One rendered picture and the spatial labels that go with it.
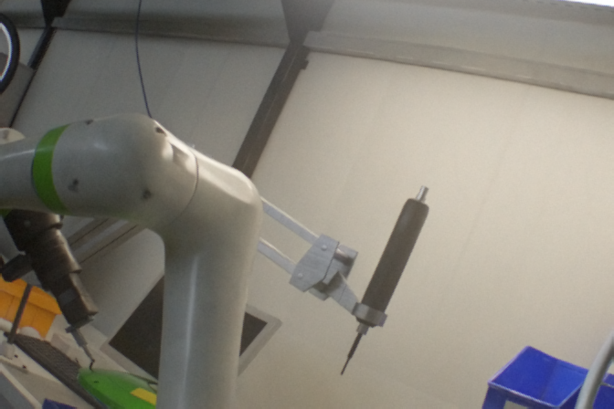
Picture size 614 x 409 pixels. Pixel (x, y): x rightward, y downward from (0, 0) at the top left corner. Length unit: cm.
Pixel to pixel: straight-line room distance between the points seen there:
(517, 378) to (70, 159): 116
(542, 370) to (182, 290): 106
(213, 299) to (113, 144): 23
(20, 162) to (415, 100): 166
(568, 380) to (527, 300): 26
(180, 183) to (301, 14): 205
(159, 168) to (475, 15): 173
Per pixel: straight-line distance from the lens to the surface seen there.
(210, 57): 363
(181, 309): 123
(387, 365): 249
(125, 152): 114
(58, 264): 153
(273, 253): 161
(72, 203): 121
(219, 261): 124
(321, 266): 154
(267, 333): 223
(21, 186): 128
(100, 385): 145
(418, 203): 150
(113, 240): 189
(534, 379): 211
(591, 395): 142
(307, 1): 321
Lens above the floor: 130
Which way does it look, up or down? 6 degrees up
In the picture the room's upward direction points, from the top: 24 degrees clockwise
